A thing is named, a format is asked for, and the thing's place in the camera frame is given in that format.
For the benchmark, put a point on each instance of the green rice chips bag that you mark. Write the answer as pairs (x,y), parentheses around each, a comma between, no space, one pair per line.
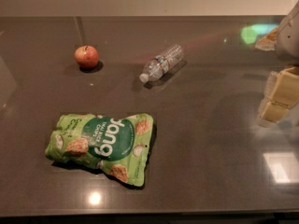
(118,147)

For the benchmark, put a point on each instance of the red apple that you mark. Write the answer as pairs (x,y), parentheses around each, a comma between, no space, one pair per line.
(86,57)

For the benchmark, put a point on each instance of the clear plastic water bottle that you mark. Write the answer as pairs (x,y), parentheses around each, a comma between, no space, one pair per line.
(161,64)

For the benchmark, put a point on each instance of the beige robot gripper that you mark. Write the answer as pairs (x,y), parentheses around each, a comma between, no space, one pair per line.
(290,40)

